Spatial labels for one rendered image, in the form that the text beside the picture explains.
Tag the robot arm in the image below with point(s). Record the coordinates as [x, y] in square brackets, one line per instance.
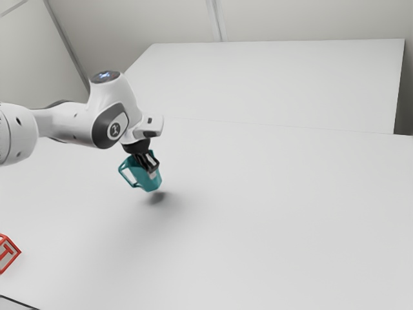
[64, 119]

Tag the red and white letter block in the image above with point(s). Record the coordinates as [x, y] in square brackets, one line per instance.
[7, 252]

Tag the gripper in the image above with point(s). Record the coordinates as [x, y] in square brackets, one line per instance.
[137, 148]

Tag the teal faceted mug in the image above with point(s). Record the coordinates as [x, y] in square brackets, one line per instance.
[138, 177]

